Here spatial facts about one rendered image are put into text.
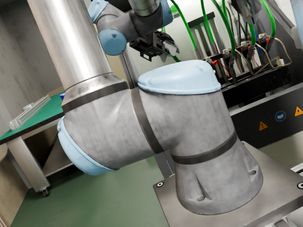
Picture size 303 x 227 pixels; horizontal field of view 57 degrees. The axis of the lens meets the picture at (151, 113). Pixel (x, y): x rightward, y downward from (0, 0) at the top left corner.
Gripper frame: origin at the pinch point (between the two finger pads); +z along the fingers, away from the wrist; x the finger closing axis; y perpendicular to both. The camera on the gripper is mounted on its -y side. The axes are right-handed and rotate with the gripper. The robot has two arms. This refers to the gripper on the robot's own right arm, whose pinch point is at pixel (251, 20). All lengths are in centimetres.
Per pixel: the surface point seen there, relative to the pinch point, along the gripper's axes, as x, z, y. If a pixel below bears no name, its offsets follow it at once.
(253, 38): 4.0, 8.1, -14.7
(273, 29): 12.0, 7.8, -14.7
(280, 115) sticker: 1.0, 35.3, -2.9
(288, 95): 5.5, 29.4, -3.0
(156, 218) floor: -78, 123, -97
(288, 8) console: 26.7, 4.7, -30.0
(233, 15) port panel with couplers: 13, 0, -56
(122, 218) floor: -109, 123, -114
